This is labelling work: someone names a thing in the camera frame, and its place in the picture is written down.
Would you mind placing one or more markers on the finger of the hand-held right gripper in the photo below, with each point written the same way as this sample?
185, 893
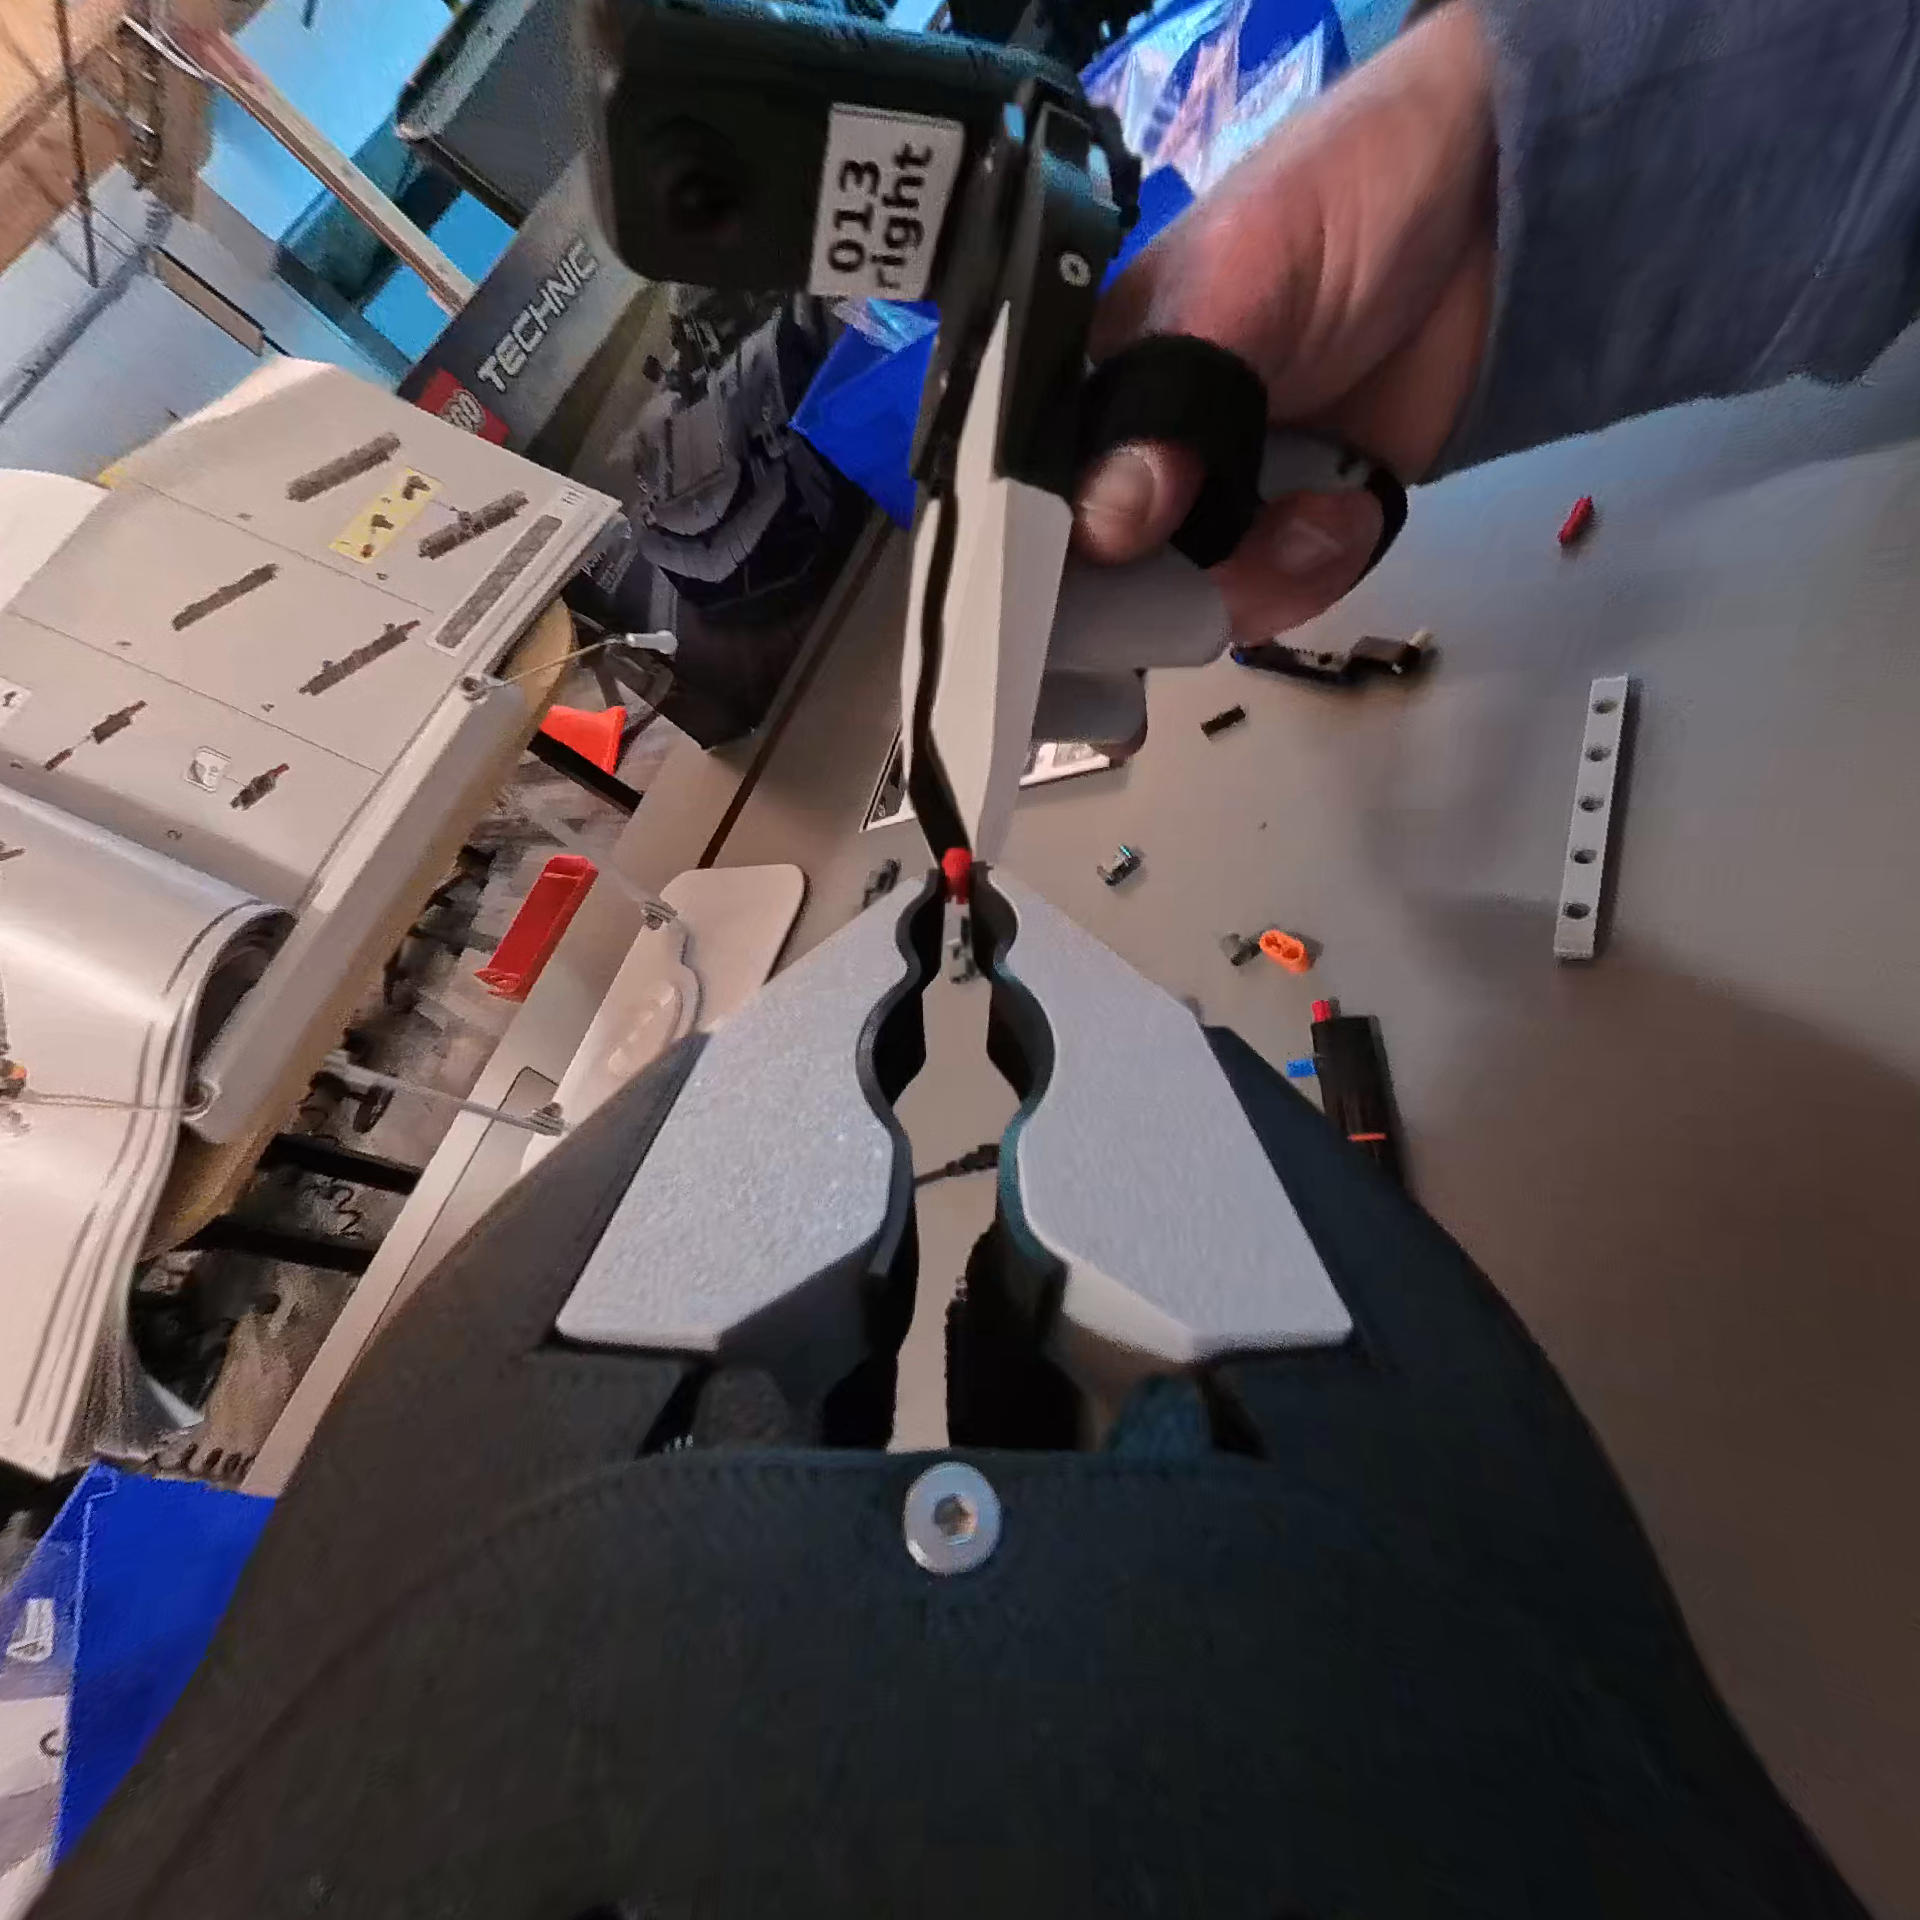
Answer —
1002, 630
919, 630

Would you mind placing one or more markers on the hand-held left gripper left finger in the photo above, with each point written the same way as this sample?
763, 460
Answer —
719, 1201

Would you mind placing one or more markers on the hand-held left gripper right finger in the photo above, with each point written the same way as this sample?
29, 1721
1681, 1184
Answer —
1185, 1201

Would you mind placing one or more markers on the black lego beam assembly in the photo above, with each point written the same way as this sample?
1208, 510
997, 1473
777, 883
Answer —
1361, 1083

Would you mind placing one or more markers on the black lego gear rack assembly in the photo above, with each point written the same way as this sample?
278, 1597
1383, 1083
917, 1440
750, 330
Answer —
1321, 663

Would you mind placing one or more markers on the light grey lego beam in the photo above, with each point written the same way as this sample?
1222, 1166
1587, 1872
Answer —
1591, 808

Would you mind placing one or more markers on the person's right forearm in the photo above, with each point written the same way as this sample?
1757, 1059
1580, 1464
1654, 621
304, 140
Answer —
1698, 175

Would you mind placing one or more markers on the lego sticker sheet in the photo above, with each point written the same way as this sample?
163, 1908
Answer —
888, 803

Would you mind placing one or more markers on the orange lego connector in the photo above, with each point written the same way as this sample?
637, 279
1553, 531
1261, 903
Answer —
1286, 946

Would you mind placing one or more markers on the black lego set box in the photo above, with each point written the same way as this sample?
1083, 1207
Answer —
527, 316

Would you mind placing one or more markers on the lego instruction booklet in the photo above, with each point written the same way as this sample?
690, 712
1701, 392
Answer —
224, 597

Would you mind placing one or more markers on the person's right hand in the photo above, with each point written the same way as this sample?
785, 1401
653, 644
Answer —
1348, 254

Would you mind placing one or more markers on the blue plastic bin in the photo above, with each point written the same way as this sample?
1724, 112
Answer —
846, 439

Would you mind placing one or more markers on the red plastic bin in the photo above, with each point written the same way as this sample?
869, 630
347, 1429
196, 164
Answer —
533, 930

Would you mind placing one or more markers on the orange traffic cone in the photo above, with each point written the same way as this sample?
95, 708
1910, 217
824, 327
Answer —
584, 733

